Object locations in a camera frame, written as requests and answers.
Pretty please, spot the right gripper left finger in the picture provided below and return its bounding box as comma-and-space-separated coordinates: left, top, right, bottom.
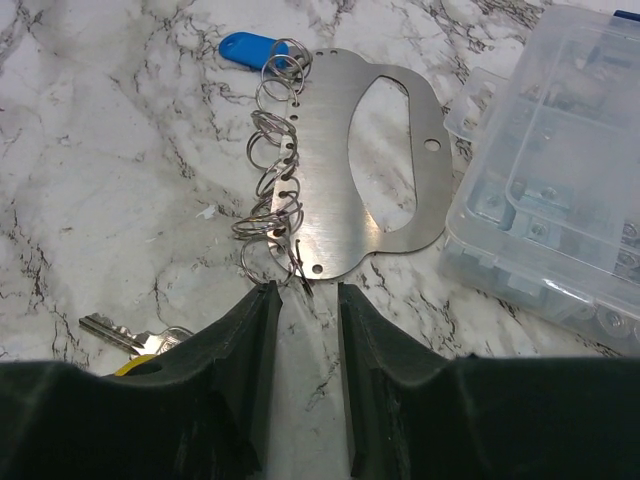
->
1, 283, 282, 479

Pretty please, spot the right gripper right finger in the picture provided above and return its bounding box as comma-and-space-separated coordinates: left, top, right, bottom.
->
338, 284, 639, 479

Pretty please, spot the blue key tag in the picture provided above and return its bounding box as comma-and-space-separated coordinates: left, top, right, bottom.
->
218, 32, 289, 71

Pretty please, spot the clear plastic screw box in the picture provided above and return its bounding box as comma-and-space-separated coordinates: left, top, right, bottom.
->
440, 6, 639, 356

